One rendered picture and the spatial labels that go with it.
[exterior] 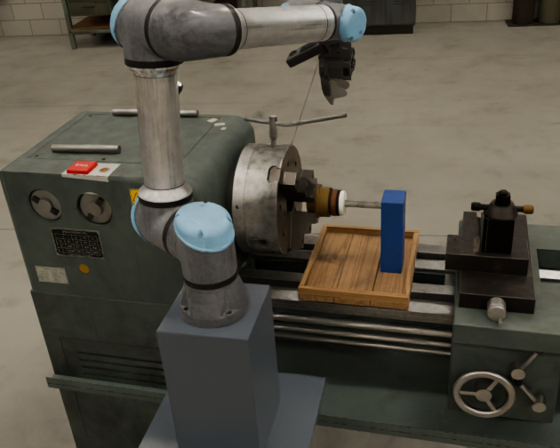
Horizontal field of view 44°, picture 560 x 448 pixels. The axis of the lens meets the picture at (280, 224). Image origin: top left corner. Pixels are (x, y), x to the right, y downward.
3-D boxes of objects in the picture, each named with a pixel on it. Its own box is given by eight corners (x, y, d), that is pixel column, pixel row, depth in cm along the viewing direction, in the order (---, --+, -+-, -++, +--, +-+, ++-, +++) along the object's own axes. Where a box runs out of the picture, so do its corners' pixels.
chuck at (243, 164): (235, 269, 191) (228, 160, 179) (265, 228, 219) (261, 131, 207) (246, 270, 190) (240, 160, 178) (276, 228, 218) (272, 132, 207)
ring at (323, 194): (304, 194, 189) (337, 196, 186) (311, 179, 196) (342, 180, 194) (305, 223, 193) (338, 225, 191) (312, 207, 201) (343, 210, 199)
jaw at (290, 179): (276, 202, 193) (267, 183, 182) (279, 186, 195) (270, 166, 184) (315, 204, 190) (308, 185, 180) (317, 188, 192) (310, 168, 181)
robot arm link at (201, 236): (204, 292, 137) (196, 234, 131) (166, 268, 146) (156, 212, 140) (250, 267, 144) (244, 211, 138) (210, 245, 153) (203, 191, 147)
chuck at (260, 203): (246, 270, 190) (241, 160, 178) (276, 228, 218) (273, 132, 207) (278, 273, 188) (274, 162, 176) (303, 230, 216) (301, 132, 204)
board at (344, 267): (298, 300, 190) (297, 287, 188) (324, 234, 220) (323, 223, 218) (408, 310, 183) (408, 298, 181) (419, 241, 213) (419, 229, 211)
